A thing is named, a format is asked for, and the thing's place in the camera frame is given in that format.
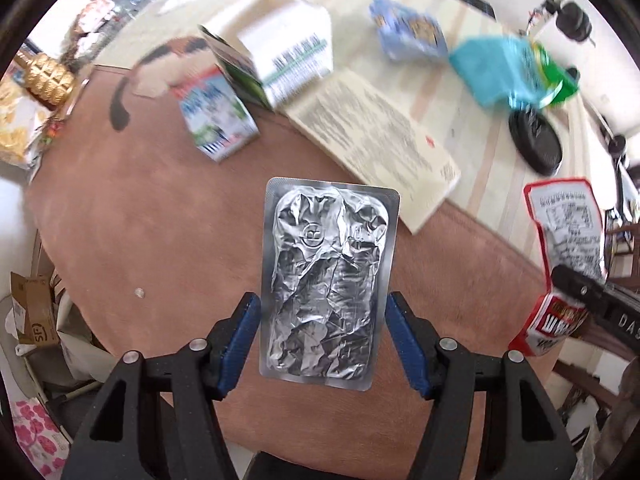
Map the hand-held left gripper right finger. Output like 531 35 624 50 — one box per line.
384 291 581 480

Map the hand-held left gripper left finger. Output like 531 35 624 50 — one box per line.
61 292 262 480

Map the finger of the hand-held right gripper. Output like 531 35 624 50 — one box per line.
551 265 640 356

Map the red and white snack bag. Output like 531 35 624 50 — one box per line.
508 178 609 358

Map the silver foil blister pack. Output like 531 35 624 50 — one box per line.
259 177 401 392

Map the black round lid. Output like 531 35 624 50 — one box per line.
508 109 564 177

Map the cream printed paper sheet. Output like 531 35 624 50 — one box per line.
285 67 462 235

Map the brown cardboard box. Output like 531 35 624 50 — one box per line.
10 271 62 356

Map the green snack bag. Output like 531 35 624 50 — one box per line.
510 41 581 111

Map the small blue milk carton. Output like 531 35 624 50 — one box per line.
171 67 260 162

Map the pink floral bag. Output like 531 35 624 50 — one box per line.
11 396 71 478

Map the teal plastic bag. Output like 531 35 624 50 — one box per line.
448 35 546 109

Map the black dumbbell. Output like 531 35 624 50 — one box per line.
545 0 597 46

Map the large white green carton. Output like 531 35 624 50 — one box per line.
199 0 334 111

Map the yellow snack packet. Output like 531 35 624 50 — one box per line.
0 76 53 168

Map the blue snack packet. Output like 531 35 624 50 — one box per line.
369 0 449 62

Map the golden pineapple ornament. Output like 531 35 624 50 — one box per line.
14 51 77 109

